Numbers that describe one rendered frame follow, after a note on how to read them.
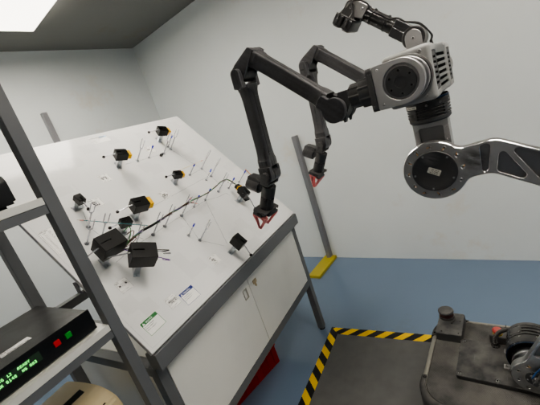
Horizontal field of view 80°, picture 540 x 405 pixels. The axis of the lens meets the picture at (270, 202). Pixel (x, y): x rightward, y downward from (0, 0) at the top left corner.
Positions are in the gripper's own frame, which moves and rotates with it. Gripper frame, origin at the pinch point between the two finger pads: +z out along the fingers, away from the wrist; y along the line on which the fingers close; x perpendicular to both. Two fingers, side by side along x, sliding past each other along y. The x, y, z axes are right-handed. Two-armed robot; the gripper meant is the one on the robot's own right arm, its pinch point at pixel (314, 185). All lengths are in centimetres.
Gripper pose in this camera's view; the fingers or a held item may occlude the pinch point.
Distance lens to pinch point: 178.2
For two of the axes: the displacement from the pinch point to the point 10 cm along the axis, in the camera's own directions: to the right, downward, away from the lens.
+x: 8.3, 3.7, -4.2
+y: -5.5, 3.8, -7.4
